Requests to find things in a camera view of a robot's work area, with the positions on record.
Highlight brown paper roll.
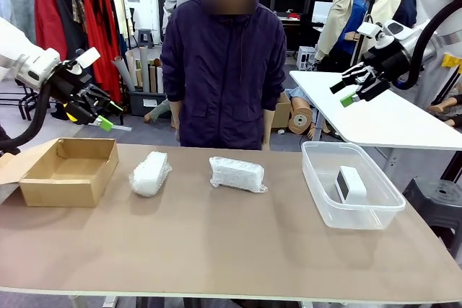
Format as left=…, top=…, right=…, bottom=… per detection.
left=148, top=63, right=158, bottom=94

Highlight clear plastic container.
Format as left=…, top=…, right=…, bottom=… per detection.
left=300, top=140, right=407, bottom=231

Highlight mannequin in beige coat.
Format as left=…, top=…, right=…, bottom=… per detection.
left=315, top=0, right=380, bottom=62

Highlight white computer case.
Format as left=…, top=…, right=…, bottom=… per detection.
left=296, top=45, right=319, bottom=71

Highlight dark storage bin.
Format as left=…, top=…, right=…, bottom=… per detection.
left=127, top=89, right=170, bottom=118

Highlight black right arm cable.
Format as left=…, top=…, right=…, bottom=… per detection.
left=394, top=0, right=462, bottom=91

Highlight white digital clock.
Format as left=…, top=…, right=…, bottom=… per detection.
left=334, top=164, right=368, bottom=204

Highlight white monitor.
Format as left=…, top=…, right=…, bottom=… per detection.
left=311, top=1, right=335, bottom=25

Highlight open brown cardboard box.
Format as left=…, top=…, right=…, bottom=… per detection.
left=0, top=137, right=120, bottom=208

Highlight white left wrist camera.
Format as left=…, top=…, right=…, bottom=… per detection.
left=77, top=47, right=103, bottom=69

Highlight beige paper roll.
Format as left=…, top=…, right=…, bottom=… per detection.
left=124, top=50, right=144, bottom=89

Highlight white table frame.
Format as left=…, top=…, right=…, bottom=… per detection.
left=67, top=295, right=121, bottom=308

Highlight grey slanted paper roll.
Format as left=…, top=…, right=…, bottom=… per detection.
left=112, top=56, right=137, bottom=93

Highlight cream hanging garment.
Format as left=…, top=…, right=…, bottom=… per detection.
left=109, top=0, right=131, bottom=40

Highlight black hanging garment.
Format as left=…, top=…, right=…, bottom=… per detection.
left=55, top=0, right=90, bottom=61

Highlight white paper roll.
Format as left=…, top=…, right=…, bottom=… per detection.
left=155, top=64, right=165, bottom=95

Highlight red dress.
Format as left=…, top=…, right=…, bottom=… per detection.
left=79, top=0, right=123, bottom=104

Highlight person's left forearm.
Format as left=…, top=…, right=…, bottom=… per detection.
left=262, top=107, right=273, bottom=151

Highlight black plastic stool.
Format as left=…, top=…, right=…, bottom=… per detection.
left=401, top=177, right=462, bottom=248

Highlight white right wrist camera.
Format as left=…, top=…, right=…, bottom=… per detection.
left=356, top=20, right=384, bottom=40

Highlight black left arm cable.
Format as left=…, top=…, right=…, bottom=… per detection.
left=0, top=82, right=54, bottom=158

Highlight small dark stool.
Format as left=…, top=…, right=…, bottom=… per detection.
left=137, top=27, right=155, bottom=49

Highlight small cardboard box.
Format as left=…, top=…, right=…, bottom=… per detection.
left=271, top=90, right=293, bottom=130

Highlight cardboard spool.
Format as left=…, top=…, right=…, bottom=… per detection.
left=287, top=96, right=315, bottom=136

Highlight white side table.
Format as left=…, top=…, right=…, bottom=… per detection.
left=289, top=69, right=462, bottom=183

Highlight metal bar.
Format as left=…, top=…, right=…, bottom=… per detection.
left=86, top=120, right=133, bottom=133

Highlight rounded bubble-wrapped clock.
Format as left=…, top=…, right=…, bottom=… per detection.
left=128, top=151, right=173, bottom=198

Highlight black clothes rack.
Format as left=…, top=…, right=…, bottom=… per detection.
left=0, top=0, right=126, bottom=127

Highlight person in purple jacket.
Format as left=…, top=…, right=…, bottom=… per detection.
left=159, top=0, right=300, bottom=308

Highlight yellow tag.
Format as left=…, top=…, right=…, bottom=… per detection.
left=441, top=53, right=462, bottom=69

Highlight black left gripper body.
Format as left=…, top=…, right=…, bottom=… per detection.
left=49, top=63, right=101, bottom=126

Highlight tall grey paper roll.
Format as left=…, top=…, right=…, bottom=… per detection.
left=139, top=45, right=151, bottom=94

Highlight grey fluffy coat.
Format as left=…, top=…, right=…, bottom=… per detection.
left=0, top=0, right=39, bottom=45

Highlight seated mannequin limbs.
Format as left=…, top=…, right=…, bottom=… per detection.
left=428, top=83, right=462, bottom=128

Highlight red coat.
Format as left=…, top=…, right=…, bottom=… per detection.
left=33, top=0, right=69, bottom=62

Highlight person's right forearm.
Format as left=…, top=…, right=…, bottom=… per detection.
left=169, top=100, right=182, bottom=141

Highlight yellow cloth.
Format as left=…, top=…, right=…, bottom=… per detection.
left=64, top=103, right=79, bottom=122

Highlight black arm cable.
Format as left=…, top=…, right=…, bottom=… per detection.
left=394, top=0, right=462, bottom=91
left=0, top=82, right=54, bottom=158

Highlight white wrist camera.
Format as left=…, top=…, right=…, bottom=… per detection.
left=77, top=47, right=103, bottom=69
left=356, top=20, right=384, bottom=40

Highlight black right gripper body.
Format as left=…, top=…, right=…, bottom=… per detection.
left=359, top=45, right=411, bottom=102

